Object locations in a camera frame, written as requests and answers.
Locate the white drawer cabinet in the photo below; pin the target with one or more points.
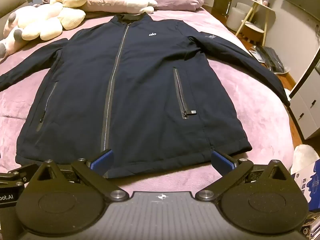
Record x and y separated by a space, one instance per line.
307 105

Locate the black keyboards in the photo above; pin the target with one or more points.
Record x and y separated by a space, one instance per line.
271 58

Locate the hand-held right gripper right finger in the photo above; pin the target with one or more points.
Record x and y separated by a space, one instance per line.
223 162

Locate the bed headboard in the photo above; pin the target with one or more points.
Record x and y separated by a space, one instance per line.
12 7

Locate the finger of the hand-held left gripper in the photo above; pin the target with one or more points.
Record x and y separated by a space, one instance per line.
25 170

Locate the pink plush toy grey hooves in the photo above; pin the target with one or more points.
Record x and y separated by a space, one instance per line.
32 22

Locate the navy zip jacket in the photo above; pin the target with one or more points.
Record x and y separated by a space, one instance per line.
140 92

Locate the white round stool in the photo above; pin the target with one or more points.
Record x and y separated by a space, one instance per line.
237 16

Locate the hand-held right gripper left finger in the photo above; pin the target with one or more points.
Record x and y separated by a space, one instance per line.
102 162

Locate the white side table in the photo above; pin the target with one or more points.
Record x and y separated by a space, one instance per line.
260 25

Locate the blue and white box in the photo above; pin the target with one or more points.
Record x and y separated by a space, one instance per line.
307 187

